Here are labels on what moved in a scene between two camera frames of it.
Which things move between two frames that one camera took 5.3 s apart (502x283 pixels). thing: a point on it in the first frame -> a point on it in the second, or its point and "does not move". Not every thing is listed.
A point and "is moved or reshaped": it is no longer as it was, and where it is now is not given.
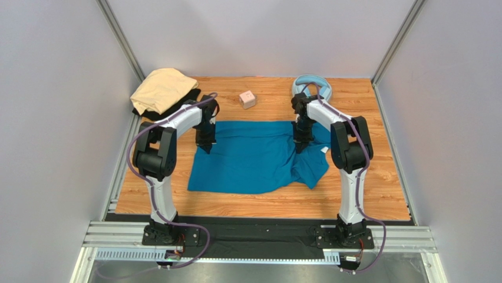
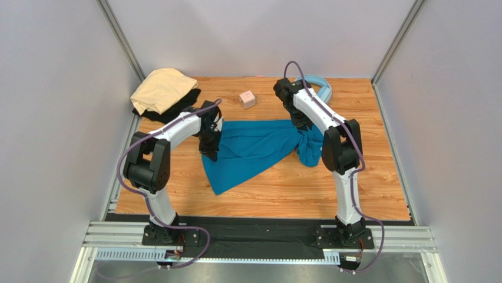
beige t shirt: (160, 88) does not move
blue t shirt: (258, 157) is moved or reshaped
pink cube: (248, 98) does not move
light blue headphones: (302, 84) does not move
